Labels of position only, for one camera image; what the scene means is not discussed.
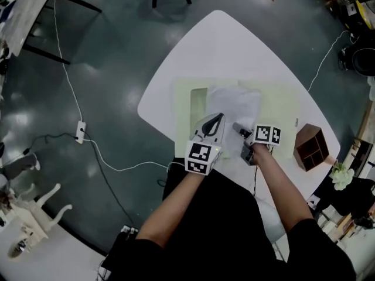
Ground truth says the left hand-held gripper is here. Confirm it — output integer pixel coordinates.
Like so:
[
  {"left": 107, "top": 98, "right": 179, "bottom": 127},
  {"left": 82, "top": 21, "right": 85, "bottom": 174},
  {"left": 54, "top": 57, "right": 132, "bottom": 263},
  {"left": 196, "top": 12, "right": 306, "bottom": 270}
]
[{"left": 185, "top": 112, "right": 227, "bottom": 176}]

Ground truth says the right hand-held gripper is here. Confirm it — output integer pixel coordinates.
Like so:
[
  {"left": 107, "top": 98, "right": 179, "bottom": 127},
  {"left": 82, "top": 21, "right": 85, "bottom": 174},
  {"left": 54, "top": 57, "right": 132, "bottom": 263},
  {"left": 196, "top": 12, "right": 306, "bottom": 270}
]
[{"left": 233, "top": 122, "right": 281, "bottom": 166}]

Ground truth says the white cloth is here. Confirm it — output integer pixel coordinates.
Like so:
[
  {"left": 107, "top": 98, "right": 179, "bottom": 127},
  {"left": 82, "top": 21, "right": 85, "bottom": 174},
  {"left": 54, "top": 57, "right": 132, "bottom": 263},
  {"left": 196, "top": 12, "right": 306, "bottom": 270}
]
[{"left": 206, "top": 85, "right": 263, "bottom": 159}]

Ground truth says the pale green folder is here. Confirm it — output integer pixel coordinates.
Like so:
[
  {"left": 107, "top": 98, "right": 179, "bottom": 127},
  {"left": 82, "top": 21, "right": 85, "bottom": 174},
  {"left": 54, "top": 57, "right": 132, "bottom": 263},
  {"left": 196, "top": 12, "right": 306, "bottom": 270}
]
[{"left": 174, "top": 77, "right": 300, "bottom": 160}]

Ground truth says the person's right forearm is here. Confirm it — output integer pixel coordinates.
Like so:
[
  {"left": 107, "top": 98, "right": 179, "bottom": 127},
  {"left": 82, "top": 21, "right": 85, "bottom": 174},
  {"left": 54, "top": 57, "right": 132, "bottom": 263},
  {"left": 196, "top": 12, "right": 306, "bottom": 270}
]
[{"left": 251, "top": 143, "right": 314, "bottom": 234}]

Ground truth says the person's left forearm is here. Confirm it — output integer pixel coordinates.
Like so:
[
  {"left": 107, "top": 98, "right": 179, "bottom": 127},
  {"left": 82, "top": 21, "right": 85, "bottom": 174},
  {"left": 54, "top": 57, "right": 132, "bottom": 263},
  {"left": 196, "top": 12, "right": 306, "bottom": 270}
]
[{"left": 136, "top": 171, "right": 206, "bottom": 248}]

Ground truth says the brown wooden organizer box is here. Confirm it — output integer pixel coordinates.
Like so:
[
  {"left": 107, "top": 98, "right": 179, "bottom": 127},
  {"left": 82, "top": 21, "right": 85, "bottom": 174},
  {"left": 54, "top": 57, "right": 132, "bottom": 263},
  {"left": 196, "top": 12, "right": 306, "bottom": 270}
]
[{"left": 293, "top": 123, "right": 330, "bottom": 172}]

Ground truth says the white flower bouquet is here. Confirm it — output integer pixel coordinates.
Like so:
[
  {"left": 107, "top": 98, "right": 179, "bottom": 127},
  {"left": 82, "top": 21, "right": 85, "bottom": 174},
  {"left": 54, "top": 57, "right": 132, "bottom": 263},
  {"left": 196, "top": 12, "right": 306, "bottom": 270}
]
[{"left": 329, "top": 162, "right": 355, "bottom": 191}]

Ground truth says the black floor fan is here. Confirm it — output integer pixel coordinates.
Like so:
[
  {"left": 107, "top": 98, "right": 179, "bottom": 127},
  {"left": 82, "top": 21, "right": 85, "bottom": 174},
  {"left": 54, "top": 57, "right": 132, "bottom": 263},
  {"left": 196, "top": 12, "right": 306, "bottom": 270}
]
[{"left": 338, "top": 39, "right": 375, "bottom": 77}]

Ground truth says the black and yellow bin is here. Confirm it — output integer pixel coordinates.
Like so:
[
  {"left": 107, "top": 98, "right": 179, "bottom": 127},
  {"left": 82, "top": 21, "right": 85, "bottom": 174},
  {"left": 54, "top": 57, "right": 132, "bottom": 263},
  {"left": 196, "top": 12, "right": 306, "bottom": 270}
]
[{"left": 339, "top": 0, "right": 375, "bottom": 30}]

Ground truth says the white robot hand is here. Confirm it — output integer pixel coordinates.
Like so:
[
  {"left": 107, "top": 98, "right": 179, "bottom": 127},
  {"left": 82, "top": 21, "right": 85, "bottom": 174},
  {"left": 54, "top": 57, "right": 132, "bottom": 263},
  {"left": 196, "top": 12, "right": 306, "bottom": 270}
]
[{"left": 0, "top": 183, "right": 73, "bottom": 260}]

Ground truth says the marble table with black legs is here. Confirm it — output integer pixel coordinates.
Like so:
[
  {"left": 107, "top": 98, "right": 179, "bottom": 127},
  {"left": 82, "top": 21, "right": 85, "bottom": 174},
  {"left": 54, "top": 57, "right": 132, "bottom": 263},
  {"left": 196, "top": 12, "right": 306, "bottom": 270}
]
[{"left": 0, "top": 0, "right": 103, "bottom": 66}]

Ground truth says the black cable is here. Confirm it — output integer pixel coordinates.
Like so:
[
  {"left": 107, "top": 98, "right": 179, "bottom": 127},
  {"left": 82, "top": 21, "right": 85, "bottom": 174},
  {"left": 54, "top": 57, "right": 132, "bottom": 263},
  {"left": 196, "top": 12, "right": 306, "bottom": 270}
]
[
  {"left": 8, "top": 132, "right": 79, "bottom": 163},
  {"left": 84, "top": 140, "right": 135, "bottom": 225}
]

